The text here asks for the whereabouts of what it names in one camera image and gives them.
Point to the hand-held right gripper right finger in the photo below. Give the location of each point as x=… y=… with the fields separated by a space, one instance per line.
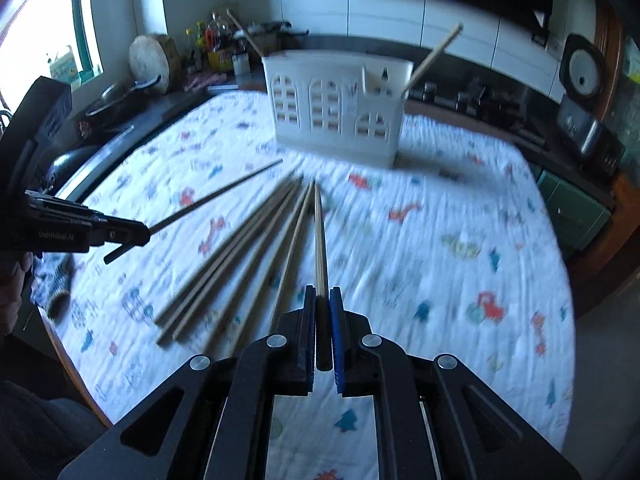
x=340 y=340

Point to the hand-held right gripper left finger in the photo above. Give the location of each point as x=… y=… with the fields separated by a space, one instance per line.
x=307 y=330

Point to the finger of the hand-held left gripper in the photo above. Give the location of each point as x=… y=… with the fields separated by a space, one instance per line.
x=120 y=232
x=65 y=205

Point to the light wooden chopstick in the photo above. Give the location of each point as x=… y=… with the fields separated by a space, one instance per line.
x=265 y=260
x=225 y=247
x=435 y=57
x=245 y=260
x=235 y=252
x=295 y=250

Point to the dark wooden chopstick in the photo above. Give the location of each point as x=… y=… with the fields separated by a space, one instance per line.
x=215 y=195

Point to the white plastic utensil holder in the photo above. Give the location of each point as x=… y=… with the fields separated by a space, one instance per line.
x=325 y=105

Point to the person's left hand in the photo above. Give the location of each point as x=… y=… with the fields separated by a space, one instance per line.
x=12 y=290

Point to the black sink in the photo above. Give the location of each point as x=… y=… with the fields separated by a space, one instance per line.
x=65 y=162

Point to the grey patterned cloth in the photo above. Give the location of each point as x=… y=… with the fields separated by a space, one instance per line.
x=55 y=280

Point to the black wok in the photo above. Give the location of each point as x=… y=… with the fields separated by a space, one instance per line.
x=112 y=102

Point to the green box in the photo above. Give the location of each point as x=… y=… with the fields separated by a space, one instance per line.
x=65 y=67

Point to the white printed blanket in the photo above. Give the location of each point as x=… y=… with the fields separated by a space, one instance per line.
x=425 y=260

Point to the window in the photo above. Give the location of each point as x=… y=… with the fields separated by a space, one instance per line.
x=45 y=25

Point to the round wooden cutting board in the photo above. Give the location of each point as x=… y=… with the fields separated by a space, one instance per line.
x=150 y=57

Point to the pink cloth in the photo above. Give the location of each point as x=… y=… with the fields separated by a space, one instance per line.
x=205 y=80

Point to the small yellow bottle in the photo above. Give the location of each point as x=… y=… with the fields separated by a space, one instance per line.
x=189 y=45

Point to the person's leg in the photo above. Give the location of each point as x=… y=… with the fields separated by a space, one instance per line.
x=40 y=420

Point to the yellow bottle with green cap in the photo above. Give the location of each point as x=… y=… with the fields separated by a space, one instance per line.
x=200 y=40

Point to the white jar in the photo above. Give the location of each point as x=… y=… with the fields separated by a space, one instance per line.
x=241 y=63

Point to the large oil bottle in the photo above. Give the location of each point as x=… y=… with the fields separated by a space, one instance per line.
x=221 y=45

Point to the steel pressure cooker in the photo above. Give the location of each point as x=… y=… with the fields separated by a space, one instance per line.
x=272 y=30

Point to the green cabinet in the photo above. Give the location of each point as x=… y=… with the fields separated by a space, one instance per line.
x=575 y=210

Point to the black gas stove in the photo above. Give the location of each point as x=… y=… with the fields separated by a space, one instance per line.
x=480 y=100

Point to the black rice cooker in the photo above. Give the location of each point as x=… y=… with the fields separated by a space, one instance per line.
x=582 y=67

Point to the wooden glass cabinet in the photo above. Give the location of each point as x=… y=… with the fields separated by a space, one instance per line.
x=612 y=50

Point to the wall socket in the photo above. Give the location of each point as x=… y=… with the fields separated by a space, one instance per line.
x=542 y=39

